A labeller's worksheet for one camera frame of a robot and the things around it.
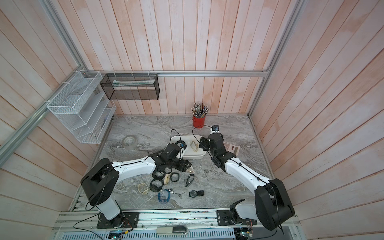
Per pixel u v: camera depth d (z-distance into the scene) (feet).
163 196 2.68
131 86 3.41
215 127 2.45
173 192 2.68
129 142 3.41
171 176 2.86
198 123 3.65
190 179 2.86
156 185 2.74
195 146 3.32
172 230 2.21
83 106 2.38
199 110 3.37
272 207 1.35
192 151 3.22
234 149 3.13
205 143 2.51
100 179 1.64
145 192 2.63
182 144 2.61
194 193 2.67
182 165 2.52
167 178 2.76
